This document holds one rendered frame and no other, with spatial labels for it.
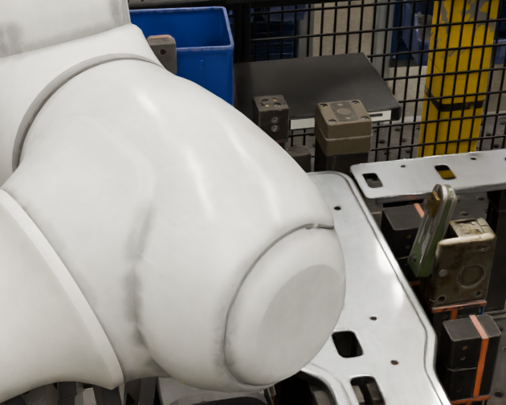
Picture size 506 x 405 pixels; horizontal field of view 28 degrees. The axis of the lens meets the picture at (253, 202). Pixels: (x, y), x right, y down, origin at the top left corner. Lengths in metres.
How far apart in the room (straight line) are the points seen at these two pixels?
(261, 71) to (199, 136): 1.41
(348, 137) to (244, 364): 1.25
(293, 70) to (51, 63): 1.36
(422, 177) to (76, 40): 1.14
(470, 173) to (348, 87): 0.29
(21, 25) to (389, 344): 0.86
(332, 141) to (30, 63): 1.15
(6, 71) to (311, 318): 0.20
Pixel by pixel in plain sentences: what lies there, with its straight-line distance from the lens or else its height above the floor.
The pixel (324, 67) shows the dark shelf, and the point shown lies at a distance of 1.85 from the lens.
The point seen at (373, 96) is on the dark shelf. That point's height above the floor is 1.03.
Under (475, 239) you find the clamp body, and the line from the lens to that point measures 1.41.
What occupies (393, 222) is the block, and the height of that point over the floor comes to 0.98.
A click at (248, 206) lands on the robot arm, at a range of 0.39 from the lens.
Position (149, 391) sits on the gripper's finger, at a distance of 0.73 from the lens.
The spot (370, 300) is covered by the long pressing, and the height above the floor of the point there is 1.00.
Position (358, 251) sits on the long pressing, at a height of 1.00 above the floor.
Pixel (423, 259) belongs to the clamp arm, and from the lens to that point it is 1.40.
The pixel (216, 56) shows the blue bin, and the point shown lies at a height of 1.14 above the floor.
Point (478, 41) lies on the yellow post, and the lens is 2.05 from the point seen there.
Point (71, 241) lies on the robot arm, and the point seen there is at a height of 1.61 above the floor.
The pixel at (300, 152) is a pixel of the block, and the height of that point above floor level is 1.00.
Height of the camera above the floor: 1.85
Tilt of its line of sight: 34 degrees down
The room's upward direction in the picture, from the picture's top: straight up
